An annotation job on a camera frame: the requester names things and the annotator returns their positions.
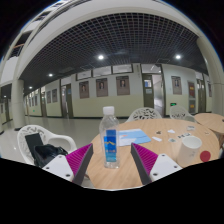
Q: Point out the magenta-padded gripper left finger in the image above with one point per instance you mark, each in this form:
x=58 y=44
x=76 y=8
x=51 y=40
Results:
x=58 y=165

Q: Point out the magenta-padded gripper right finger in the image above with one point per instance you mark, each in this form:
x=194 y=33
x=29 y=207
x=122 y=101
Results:
x=163 y=165

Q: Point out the clear blue-labelled water bottle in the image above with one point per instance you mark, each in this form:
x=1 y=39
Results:
x=110 y=140

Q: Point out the black bag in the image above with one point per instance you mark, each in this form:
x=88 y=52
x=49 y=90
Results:
x=48 y=154

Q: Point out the white lattice plastic chair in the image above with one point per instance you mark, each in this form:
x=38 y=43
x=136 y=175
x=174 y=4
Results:
x=56 y=140
x=144 y=114
x=181 y=113

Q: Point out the small white card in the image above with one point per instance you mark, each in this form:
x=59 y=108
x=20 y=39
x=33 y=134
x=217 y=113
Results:
x=156 y=138

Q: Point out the white mug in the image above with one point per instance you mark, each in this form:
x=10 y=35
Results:
x=188 y=151

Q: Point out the black tablet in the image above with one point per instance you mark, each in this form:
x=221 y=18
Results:
x=33 y=141

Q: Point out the blue and white booklet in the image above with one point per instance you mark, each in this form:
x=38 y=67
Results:
x=135 y=136

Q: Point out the flat round red coaster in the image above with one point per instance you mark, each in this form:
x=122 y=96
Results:
x=205 y=156

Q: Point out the green exit sign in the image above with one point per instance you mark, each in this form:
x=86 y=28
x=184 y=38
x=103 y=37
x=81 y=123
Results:
x=173 y=104

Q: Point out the dark door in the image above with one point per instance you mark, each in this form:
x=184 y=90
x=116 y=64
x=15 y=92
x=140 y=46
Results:
x=148 y=93
x=66 y=101
x=201 y=96

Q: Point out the round wooden side table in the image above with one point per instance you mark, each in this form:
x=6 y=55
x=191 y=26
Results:
x=210 y=120

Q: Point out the red notice board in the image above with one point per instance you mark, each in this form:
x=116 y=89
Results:
x=191 y=96

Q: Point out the round ceiling lights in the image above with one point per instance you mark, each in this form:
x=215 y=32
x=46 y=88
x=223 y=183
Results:
x=100 y=57

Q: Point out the framed wall portraits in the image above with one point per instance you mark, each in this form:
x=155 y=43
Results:
x=122 y=85

